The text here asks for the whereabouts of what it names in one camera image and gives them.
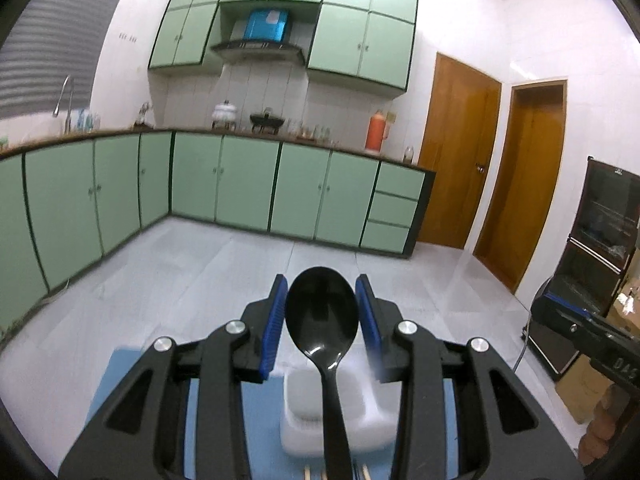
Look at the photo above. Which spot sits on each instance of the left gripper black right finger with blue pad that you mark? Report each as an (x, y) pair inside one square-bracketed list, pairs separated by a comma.
[(458, 399)]

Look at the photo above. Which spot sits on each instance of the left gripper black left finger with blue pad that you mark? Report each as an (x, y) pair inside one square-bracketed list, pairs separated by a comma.
[(139, 431)]

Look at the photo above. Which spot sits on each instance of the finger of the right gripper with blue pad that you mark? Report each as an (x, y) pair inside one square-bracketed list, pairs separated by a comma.
[(577, 324)]

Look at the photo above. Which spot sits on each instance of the black plastic spoon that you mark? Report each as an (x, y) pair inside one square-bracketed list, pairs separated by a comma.
[(321, 316)]

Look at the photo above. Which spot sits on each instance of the green lower kitchen cabinets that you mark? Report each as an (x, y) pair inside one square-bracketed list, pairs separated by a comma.
[(67, 204)]

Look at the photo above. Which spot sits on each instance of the black glass cabinet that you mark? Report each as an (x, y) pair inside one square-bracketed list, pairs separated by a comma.
[(596, 257)]

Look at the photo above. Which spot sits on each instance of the blue table mat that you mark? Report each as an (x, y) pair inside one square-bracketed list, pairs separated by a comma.
[(263, 408)]

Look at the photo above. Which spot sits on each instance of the white double utensil holder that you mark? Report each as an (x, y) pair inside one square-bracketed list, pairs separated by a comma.
[(370, 408)]

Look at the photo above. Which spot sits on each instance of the wooden door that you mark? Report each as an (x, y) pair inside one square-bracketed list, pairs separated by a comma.
[(459, 136), (526, 180)]

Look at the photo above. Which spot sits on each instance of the glass jar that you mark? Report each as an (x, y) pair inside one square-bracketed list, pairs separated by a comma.
[(408, 155)]

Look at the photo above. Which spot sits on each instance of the orange thermos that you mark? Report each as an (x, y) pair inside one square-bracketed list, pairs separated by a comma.
[(377, 132)]

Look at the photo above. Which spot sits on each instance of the small kettle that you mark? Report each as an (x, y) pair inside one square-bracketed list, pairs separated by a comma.
[(140, 121)]

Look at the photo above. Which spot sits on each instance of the white pot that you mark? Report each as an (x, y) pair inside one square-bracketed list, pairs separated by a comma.
[(225, 116)]

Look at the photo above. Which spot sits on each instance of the black wok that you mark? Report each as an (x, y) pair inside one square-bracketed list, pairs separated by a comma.
[(266, 122)]

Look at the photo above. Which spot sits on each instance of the green upper cabinets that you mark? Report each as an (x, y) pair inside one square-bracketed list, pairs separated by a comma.
[(362, 44)]

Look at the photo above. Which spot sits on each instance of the range hood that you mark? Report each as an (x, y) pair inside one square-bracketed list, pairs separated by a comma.
[(266, 38)]

